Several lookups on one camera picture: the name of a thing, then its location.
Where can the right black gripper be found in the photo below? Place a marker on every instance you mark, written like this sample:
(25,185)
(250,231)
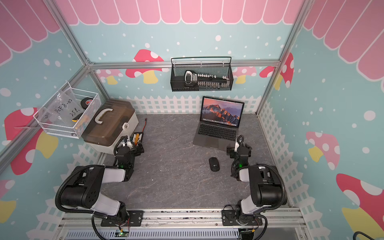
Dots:
(232,155)

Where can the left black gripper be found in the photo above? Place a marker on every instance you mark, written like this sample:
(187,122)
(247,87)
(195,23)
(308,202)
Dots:
(137,151)

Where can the black wireless mouse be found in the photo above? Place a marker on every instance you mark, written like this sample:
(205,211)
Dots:
(214,164)

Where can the grey laptop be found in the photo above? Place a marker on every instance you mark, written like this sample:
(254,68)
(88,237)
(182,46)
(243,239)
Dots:
(219,123)

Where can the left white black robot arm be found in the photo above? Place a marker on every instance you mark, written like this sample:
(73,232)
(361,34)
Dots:
(80,192)

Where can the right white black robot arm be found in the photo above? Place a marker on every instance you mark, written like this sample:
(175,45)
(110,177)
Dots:
(267,189)

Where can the black board yellow connectors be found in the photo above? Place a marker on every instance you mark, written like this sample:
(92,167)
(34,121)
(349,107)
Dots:
(137,137)

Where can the brown lid storage box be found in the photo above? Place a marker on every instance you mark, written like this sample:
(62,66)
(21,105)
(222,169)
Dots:
(113,120)

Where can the yellow tool in basket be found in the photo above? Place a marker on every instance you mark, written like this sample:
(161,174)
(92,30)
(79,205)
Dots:
(77,118)

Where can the black tape roll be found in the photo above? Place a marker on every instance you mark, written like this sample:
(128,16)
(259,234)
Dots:
(86,102)

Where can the clear labelled plastic bag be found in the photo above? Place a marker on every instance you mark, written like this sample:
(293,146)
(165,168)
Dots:
(63,109)

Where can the socket set in basket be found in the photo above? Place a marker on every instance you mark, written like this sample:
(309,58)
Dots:
(202,81)

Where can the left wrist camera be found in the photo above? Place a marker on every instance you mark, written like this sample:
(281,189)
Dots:
(126,142)

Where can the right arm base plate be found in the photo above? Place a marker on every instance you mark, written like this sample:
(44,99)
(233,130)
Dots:
(237,218)

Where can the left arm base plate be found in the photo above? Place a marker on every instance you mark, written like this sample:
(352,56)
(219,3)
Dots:
(129,219)

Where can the white wire wall basket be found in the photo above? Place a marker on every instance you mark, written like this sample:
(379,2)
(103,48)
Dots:
(75,132)

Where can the aluminium mounting rail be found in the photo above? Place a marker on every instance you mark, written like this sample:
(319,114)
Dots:
(189,219)

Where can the black mesh wall basket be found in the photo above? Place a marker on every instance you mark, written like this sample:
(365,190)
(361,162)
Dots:
(219,66)

